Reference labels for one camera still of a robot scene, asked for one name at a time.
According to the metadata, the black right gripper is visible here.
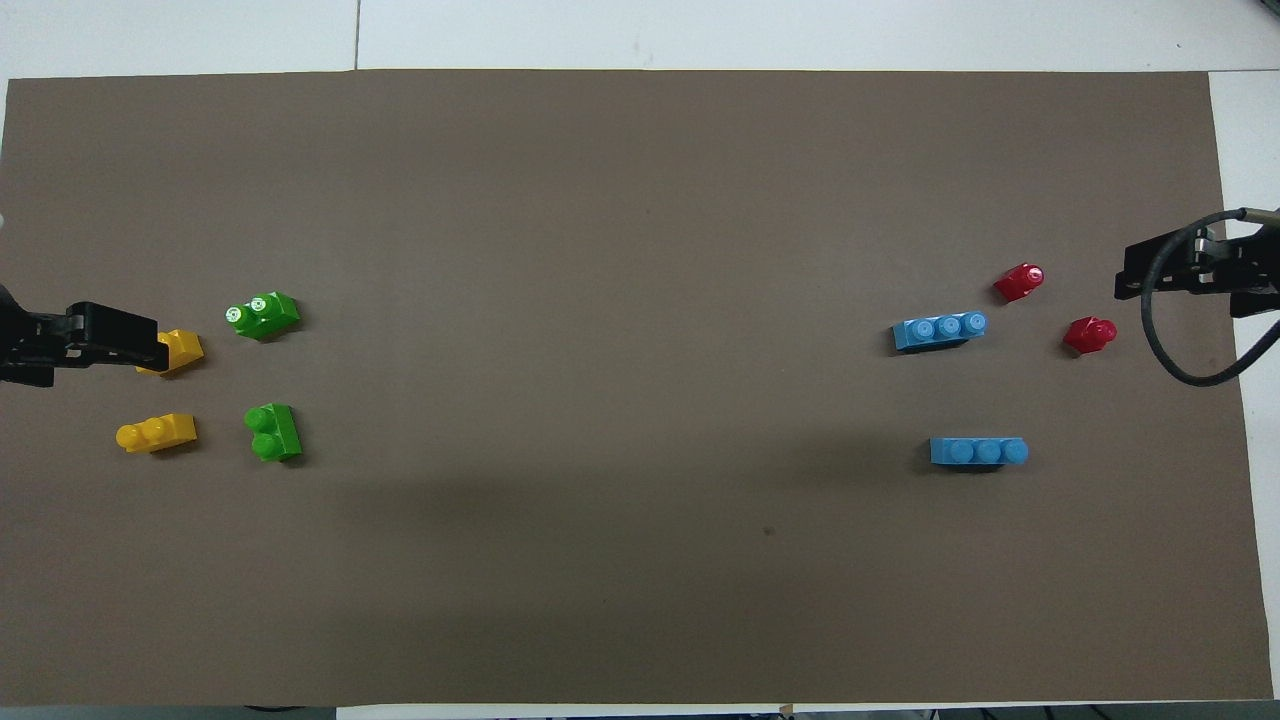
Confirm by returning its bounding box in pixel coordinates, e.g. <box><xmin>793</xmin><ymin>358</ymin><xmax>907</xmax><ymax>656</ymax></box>
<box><xmin>1115</xmin><ymin>225</ymin><xmax>1280</xmax><ymax>319</ymax></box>

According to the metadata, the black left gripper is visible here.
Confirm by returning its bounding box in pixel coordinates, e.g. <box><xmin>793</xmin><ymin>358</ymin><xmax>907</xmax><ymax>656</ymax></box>
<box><xmin>0</xmin><ymin>285</ymin><xmax>170</xmax><ymax>389</ymax></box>

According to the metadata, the plain green two-stud brick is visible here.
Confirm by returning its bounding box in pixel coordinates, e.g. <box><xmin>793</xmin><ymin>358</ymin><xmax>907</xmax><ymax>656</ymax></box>
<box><xmin>244</xmin><ymin>403</ymin><xmax>303</xmax><ymax>463</ymax></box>

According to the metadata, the blue three-stud brick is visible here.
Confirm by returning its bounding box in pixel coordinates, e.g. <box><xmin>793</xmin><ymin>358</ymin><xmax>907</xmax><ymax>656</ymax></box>
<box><xmin>929</xmin><ymin>437</ymin><xmax>1030</xmax><ymax>469</ymax></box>
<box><xmin>892</xmin><ymin>310</ymin><xmax>988</xmax><ymax>353</ymax></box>

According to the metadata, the yellow two-stud brick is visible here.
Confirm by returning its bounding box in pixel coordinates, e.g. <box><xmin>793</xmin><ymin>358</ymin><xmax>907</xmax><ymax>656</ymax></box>
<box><xmin>136</xmin><ymin>329</ymin><xmax>205</xmax><ymax>377</ymax></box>
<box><xmin>115</xmin><ymin>413</ymin><xmax>198</xmax><ymax>455</ymax></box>

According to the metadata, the red one-stud brick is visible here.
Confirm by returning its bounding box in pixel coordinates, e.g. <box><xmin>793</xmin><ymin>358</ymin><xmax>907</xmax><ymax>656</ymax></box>
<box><xmin>1062</xmin><ymin>316</ymin><xmax>1119</xmax><ymax>356</ymax></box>
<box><xmin>993</xmin><ymin>262</ymin><xmax>1046</xmax><ymax>304</ymax></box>

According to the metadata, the green brick with white stickers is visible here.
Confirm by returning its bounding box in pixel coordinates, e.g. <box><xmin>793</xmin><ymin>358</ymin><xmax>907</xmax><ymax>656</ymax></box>
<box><xmin>225</xmin><ymin>291</ymin><xmax>301</xmax><ymax>341</ymax></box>

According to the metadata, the brown paper table mat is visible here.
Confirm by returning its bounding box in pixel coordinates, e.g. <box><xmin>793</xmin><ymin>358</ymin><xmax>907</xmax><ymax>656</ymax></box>
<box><xmin>0</xmin><ymin>68</ymin><xmax>1273</xmax><ymax>708</ymax></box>

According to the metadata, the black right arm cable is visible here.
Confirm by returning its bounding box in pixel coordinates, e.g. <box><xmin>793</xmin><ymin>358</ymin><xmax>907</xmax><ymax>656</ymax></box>
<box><xmin>1140</xmin><ymin>207</ymin><xmax>1280</xmax><ymax>387</ymax></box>

